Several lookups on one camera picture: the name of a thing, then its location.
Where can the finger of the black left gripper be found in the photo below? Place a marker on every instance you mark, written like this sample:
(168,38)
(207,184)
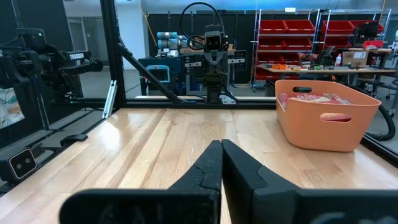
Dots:
(213,69)
(219,69)

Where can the wooden workbench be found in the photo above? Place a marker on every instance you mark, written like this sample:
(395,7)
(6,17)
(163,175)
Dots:
(326,70)

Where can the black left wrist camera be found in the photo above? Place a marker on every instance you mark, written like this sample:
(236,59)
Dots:
(213,42)

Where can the dark blue equipment cart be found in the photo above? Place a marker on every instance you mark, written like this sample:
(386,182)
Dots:
(177,71)

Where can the blue and silver cobot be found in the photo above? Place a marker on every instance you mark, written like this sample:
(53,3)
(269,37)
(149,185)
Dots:
(169,40)

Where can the brown cardboard box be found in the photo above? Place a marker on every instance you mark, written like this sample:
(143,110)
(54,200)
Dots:
(354,58)

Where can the black table-level camera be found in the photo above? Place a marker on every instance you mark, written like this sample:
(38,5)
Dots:
(21,163)

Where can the silver aluminium strip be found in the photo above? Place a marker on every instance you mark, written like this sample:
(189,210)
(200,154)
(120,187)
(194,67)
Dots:
(109,99)

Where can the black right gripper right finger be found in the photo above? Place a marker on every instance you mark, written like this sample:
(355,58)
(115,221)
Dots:
(245,186)

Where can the metal shelf rack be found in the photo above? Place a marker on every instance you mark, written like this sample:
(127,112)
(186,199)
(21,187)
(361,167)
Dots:
(255,46)
(323,15)

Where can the silver mounting bracket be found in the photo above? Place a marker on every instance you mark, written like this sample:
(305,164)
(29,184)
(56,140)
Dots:
(227,99)

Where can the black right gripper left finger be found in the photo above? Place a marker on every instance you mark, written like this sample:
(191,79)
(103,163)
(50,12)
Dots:
(199,186)

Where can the small orange box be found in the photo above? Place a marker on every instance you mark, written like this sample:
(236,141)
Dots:
(279,66)

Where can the black plastic frame clip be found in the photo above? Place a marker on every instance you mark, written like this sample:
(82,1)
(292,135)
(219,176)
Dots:
(73,138)

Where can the red storage bin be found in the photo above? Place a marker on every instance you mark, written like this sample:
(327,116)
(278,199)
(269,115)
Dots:
(298,44)
(272,27)
(337,28)
(271,44)
(300,27)

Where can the person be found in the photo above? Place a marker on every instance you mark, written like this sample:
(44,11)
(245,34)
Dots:
(9,107)

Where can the black background robot arm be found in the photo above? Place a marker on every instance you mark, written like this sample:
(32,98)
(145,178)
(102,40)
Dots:
(46,62)

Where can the orange plastic basket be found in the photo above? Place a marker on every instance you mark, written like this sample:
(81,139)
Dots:
(311,133)

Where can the black computer monitor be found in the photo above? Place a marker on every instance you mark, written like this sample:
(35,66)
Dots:
(366,31)

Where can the blue-framed screen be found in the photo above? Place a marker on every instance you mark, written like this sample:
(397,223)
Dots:
(158,74)

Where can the white spray bottle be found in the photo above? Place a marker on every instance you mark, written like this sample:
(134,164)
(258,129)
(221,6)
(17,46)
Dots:
(338,60)

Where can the black aluminium table frame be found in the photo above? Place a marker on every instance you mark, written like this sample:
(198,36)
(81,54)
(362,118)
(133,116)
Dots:
(112,46)

